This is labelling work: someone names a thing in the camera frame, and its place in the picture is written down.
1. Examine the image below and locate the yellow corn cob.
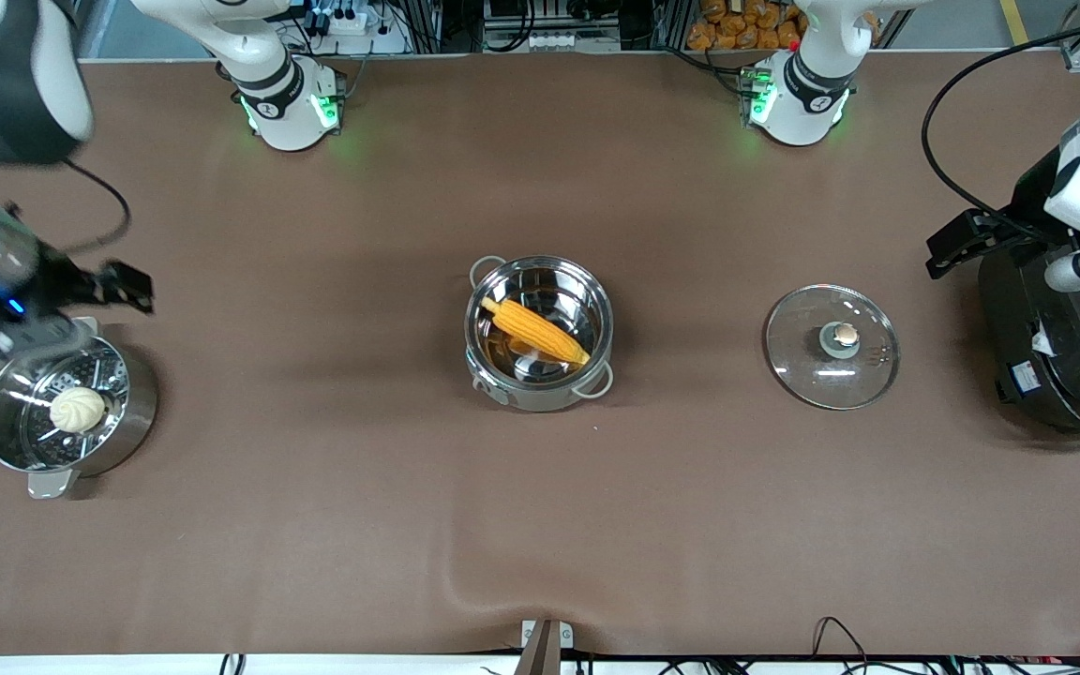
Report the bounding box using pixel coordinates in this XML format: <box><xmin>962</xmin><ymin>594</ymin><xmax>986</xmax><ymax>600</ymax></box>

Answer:
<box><xmin>480</xmin><ymin>295</ymin><xmax>592</xmax><ymax>368</ymax></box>

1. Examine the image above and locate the black looped floor cable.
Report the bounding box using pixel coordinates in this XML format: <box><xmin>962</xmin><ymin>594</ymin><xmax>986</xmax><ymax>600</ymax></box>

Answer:
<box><xmin>812</xmin><ymin>616</ymin><xmax>871</xmax><ymax>668</ymax></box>

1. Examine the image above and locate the glass lid with bronze knob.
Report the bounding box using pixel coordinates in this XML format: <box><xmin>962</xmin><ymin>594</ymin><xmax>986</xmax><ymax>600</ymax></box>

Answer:
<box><xmin>763</xmin><ymin>283</ymin><xmax>901</xmax><ymax>413</ymax></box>

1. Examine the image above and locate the white steamed bun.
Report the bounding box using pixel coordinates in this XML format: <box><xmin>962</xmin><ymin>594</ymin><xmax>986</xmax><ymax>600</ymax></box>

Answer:
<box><xmin>50</xmin><ymin>387</ymin><xmax>108</xmax><ymax>434</ymax></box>

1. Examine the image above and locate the brown table mat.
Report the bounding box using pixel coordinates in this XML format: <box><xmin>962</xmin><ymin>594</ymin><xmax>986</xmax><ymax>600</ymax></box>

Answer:
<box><xmin>0</xmin><ymin>49</ymin><xmax>1080</xmax><ymax>657</ymax></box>

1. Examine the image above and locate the steel pot with grey handles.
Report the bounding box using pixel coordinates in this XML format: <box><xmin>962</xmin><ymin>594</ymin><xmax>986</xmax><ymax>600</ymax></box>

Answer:
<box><xmin>464</xmin><ymin>253</ymin><xmax>615</xmax><ymax>413</ymax></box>

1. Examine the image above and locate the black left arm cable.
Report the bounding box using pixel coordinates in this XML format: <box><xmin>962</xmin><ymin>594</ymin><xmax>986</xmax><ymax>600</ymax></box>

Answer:
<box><xmin>920</xmin><ymin>21</ymin><xmax>1080</xmax><ymax>235</ymax></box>

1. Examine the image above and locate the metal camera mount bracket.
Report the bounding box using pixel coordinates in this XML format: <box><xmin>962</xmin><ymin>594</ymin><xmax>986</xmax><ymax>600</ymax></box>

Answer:
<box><xmin>514</xmin><ymin>619</ymin><xmax>575</xmax><ymax>675</ymax></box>

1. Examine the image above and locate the power strip with black plugs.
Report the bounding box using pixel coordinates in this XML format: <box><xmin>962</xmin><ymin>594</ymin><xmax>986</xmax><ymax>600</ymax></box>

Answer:
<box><xmin>307</xmin><ymin>0</ymin><xmax>412</xmax><ymax>55</ymax></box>

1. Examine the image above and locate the black rice cooker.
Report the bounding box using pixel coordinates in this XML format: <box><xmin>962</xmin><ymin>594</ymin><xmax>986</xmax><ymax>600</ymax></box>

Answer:
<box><xmin>977</xmin><ymin>239</ymin><xmax>1080</xmax><ymax>444</ymax></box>

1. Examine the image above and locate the steel steamer pot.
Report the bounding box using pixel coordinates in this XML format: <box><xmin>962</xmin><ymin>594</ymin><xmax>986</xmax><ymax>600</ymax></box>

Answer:
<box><xmin>0</xmin><ymin>317</ymin><xmax>159</xmax><ymax>500</ymax></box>

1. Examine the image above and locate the bag of orange buns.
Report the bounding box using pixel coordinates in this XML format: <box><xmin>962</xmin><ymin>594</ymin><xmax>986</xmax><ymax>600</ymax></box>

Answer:
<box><xmin>686</xmin><ymin>0</ymin><xmax>809</xmax><ymax>52</ymax></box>

